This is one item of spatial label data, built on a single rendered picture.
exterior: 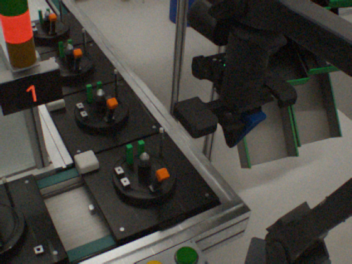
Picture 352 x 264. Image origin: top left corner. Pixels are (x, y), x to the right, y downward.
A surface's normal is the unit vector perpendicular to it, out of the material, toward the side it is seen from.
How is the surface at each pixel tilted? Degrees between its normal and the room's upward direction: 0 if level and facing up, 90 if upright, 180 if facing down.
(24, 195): 0
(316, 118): 45
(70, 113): 0
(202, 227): 0
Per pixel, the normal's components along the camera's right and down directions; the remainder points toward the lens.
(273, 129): 0.28, -0.07
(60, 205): 0.06, -0.74
